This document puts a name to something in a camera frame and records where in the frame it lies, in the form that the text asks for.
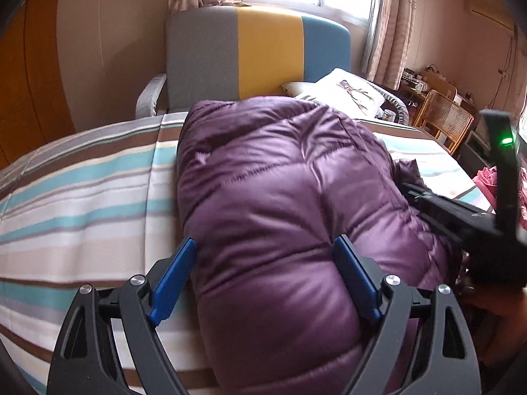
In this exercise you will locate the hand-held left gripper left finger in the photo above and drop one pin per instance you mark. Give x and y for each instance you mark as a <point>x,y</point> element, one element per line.
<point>173,284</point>

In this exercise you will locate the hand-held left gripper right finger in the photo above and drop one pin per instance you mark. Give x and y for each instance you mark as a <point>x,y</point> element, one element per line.
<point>356,279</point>

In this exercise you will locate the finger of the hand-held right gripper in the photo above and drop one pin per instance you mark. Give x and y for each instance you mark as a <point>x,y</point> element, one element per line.
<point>444,203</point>
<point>444,228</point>

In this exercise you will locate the purple down jacket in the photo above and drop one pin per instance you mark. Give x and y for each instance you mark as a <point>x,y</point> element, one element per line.
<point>288,214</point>

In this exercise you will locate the person's right hand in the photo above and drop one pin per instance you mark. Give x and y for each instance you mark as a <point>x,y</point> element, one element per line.
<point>498,317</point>

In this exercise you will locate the pink cloth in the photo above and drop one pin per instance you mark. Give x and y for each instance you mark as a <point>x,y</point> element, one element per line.
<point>486,181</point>

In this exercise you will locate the wicker wooden chair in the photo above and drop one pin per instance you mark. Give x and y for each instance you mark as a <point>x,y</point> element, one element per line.
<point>446,117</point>

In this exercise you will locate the grey padded bed armrest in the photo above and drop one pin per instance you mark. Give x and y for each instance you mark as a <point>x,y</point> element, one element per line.
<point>397,107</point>
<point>149,94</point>

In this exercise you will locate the striped bed sheet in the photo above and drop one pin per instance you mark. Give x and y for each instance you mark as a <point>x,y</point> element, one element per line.
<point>82,222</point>

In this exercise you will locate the wooden desk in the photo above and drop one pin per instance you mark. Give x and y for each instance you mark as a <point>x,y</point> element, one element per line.
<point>411,88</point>

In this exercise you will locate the white printed pillow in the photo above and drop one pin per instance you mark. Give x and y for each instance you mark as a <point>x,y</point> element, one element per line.
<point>341,90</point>

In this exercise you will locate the grey yellow blue headboard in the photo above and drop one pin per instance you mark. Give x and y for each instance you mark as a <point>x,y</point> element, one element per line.
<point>267,57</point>

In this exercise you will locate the orange wooden wardrobe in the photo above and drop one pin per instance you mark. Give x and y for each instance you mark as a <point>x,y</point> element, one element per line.
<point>29,90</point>

